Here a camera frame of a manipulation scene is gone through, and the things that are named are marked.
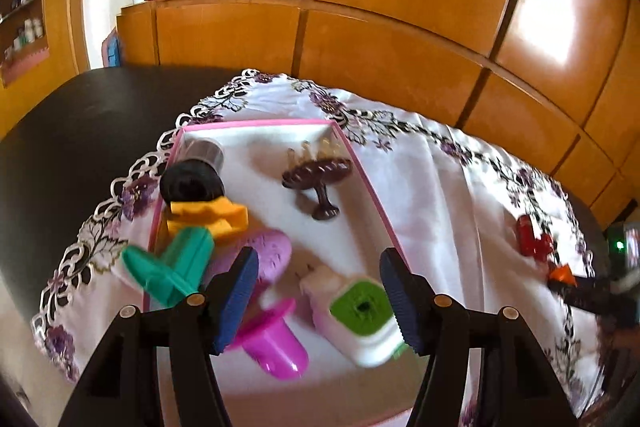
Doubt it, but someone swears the wooden wall cabinet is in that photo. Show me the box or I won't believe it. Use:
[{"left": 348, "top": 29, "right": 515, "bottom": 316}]
[{"left": 117, "top": 0, "right": 639, "bottom": 225}]

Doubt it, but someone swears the pink shallow tray box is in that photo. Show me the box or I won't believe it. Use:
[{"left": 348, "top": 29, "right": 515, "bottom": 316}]
[{"left": 170, "top": 119, "right": 422, "bottom": 426}]

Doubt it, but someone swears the magenta plastic cup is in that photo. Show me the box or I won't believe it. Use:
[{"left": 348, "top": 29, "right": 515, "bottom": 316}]
[{"left": 227, "top": 298, "right": 309, "bottom": 381}]

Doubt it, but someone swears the wooden door with shelves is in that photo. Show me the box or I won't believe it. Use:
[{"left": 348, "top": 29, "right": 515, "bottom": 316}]
[{"left": 1, "top": 0, "right": 89, "bottom": 135}]

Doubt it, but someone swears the green white square container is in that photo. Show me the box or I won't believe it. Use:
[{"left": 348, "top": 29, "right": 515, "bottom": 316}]
[{"left": 299, "top": 265, "right": 406, "bottom": 369}]

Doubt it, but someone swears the orange plastic piece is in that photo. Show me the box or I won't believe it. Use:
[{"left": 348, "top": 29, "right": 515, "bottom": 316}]
[{"left": 166, "top": 196, "right": 250, "bottom": 243}]

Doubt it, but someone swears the brown studded round brush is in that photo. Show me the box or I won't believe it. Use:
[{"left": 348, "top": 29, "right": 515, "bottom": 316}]
[{"left": 281, "top": 138, "right": 352, "bottom": 221}]

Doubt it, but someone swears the white floral embroidered tablecloth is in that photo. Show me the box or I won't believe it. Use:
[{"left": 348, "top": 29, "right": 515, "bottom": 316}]
[{"left": 32, "top": 69, "right": 602, "bottom": 426}]

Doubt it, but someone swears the black cylindrical cap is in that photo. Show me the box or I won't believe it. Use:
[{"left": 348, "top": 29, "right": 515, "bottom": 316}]
[{"left": 160, "top": 139, "right": 224, "bottom": 206}]

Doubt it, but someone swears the green plastic funnel cup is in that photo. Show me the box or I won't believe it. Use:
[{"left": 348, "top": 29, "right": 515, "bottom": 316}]
[{"left": 122, "top": 227, "right": 215, "bottom": 308}]

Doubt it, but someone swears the small orange block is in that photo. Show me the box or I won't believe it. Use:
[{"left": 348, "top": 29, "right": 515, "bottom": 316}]
[{"left": 547, "top": 265, "right": 577, "bottom": 287}]

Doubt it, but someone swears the purple yellow oval case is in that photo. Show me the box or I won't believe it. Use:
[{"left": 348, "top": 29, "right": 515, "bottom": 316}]
[{"left": 202, "top": 229, "right": 294, "bottom": 303}]

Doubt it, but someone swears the red lipstick tube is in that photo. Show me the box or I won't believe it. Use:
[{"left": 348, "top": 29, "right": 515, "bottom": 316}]
[{"left": 516, "top": 215, "right": 554, "bottom": 263}]

